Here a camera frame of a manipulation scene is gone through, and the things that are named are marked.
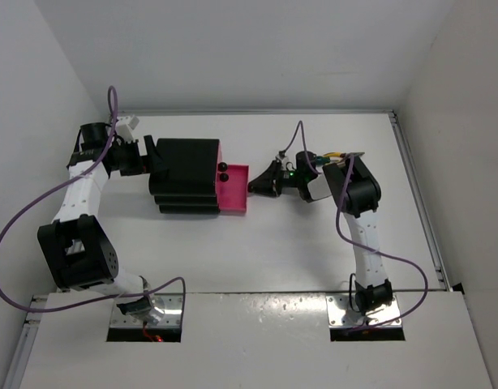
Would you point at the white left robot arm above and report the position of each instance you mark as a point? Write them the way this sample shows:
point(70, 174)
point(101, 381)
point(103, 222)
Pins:
point(78, 253)

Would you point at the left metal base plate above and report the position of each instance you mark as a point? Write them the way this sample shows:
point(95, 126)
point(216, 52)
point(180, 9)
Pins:
point(160, 311)

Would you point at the black drawer cabinet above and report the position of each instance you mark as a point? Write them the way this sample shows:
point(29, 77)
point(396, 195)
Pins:
point(190, 185)

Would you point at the pink top drawer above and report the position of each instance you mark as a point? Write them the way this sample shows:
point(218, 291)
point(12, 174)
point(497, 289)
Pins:
point(221, 164)

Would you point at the yellow handled pliers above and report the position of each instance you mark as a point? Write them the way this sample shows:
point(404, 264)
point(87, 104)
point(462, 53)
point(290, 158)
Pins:
point(335, 157)

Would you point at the pink drawer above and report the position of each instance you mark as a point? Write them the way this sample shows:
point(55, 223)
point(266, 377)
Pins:
point(232, 198)
point(221, 164)
point(222, 179)

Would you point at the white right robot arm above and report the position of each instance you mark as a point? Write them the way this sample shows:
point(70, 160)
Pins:
point(357, 194)

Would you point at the pink bottom drawer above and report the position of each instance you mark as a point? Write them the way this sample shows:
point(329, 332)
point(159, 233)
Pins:
point(232, 198)

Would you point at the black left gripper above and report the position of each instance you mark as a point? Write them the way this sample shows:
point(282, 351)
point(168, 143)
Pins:
point(137, 168)

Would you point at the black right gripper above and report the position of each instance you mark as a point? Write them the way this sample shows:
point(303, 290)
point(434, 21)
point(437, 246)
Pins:
point(270, 183)

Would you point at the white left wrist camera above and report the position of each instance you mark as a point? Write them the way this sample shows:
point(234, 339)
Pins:
point(125, 126)

